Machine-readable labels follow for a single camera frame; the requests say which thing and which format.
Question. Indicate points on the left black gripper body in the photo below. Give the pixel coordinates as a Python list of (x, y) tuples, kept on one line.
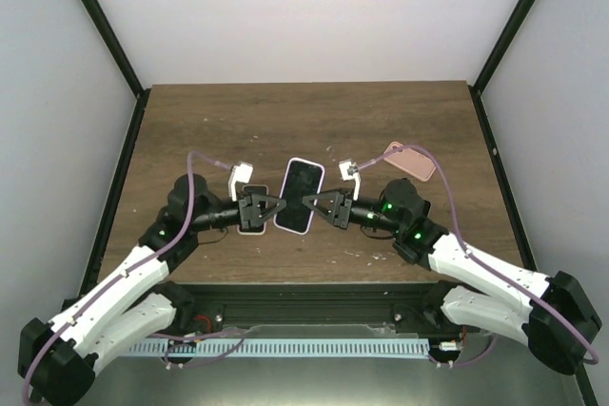
[(245, 219)]

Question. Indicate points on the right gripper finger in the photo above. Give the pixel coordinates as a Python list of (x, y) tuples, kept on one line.
[(328, 213), (325, 198)]

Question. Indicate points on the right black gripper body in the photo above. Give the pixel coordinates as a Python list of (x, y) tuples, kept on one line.
[(343, 220)]

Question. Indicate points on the teal-edged black phone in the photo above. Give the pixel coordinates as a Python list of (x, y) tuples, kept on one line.
[(258, 189)]

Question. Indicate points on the beige phone case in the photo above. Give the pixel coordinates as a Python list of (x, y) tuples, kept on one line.
[(255, 208)]

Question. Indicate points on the lavender phone case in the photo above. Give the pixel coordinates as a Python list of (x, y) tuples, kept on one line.
[(298, 197)]

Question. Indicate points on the pink phone case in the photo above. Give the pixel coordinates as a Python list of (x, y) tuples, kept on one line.
[(413, 163)]

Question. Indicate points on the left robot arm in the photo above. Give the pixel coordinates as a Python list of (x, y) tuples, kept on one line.
[(59, 359)]

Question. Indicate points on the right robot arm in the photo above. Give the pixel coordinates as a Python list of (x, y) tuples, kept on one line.
[(551, 315)]

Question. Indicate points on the metal sheet plate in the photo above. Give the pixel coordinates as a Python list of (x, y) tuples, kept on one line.
[(508, 375)]

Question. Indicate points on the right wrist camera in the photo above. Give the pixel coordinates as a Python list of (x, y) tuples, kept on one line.
[(350, 172)]

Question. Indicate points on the light blue slotted cable duct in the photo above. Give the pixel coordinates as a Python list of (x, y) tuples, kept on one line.
[(306, 348)]

